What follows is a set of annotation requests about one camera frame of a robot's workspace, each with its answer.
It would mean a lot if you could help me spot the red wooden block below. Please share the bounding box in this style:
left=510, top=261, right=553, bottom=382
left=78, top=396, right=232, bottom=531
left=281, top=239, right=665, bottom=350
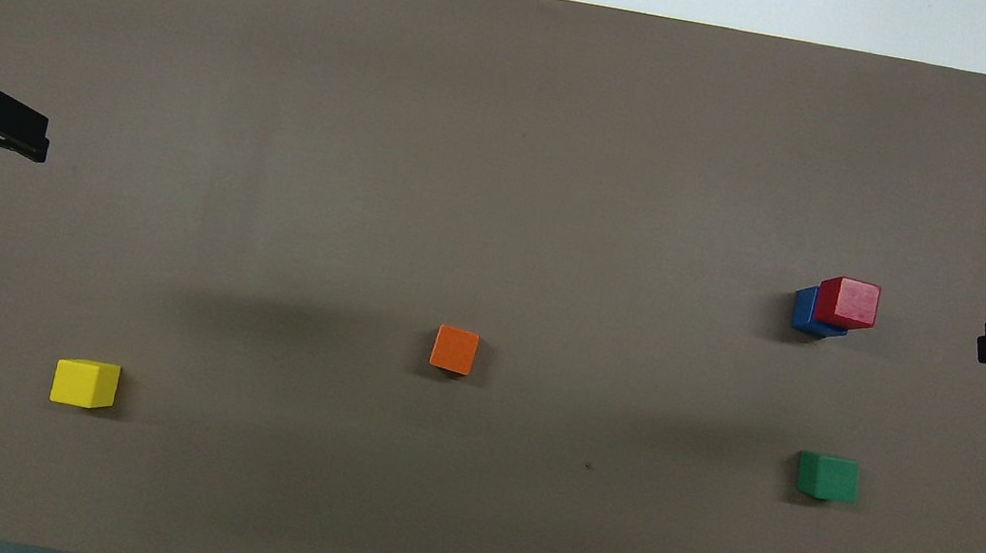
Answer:
left=812, top=273, right=883, bottom=335

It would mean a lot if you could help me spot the green wooden block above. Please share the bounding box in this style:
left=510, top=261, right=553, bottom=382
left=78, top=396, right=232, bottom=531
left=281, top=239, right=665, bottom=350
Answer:
left=792, top=449, right=863, bottom=507

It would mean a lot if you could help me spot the blue wooden block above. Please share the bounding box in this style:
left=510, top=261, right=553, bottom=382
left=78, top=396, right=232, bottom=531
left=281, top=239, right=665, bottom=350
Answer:
left=788, top=282, right=856, bottom=343

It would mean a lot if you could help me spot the yellow wooden block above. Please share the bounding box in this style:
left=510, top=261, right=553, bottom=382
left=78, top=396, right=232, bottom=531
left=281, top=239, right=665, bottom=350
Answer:
left=48, top=354, right=123, bottom=415

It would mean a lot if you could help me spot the orange wooden block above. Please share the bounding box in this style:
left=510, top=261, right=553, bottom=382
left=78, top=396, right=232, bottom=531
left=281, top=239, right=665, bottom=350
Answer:
left=427, top=322, right=483, bottom=378

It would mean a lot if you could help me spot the brown table mat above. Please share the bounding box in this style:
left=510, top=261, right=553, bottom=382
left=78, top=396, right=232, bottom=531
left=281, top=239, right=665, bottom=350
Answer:
left=0, top=0, right=986, bottom=553

